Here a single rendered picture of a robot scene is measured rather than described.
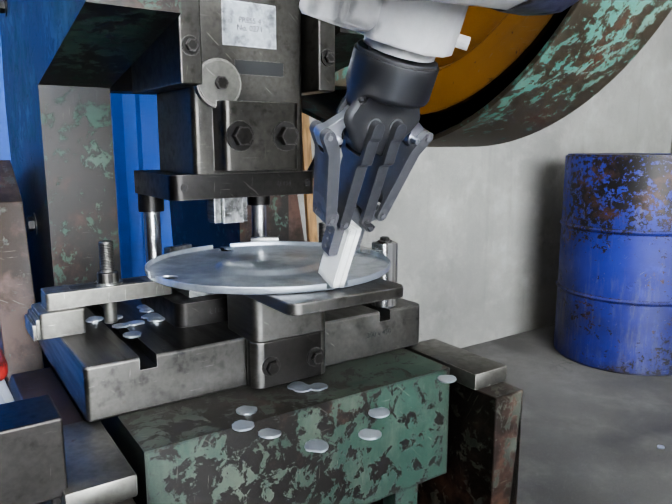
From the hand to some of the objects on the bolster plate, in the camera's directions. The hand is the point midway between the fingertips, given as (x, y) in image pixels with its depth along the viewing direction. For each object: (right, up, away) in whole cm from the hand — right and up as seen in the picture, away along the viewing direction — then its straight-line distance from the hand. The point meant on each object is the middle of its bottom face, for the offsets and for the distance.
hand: (339, 251), depth 62 cm
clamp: (-29, -9, +15) cm, 34 cm away
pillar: (-12, -3, +34) cm, 36 cm away
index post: (+6, -7, +24) cm, 26 cm away
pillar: (-26, -4, +25) cm, 36 cm away
